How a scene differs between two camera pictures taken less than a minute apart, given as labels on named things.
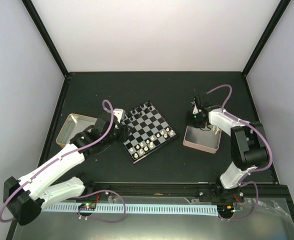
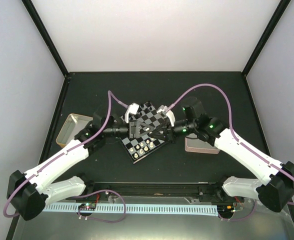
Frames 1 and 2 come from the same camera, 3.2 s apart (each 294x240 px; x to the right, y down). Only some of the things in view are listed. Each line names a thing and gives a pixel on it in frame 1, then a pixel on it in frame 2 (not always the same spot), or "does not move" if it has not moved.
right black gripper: x=189 y=122 -> x=169 y=134
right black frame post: x=280 y=10 does not move
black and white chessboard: x=148 y=131 does not move
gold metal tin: x=73 y=124 does not move
